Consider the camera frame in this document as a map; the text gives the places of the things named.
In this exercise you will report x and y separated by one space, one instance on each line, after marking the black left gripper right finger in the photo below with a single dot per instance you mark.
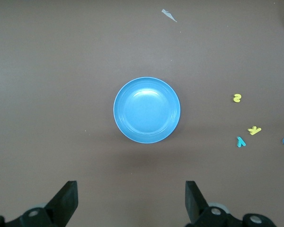
195 205

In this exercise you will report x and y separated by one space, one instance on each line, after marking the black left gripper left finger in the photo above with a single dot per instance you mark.
64 203

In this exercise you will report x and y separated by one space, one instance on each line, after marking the teal foam letter y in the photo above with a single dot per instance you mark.
240 142

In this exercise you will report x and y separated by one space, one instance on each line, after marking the yellow foam letter k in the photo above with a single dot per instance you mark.
254 130

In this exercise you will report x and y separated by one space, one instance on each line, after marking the yellow foam letter s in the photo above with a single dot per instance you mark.
237 98

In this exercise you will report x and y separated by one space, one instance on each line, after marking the blue plate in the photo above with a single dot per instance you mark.
146 110

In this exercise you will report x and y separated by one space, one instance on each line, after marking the brown table cover sheet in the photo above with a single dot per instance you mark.
61 71

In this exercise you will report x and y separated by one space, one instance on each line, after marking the white tape scrap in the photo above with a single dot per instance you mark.
166 13

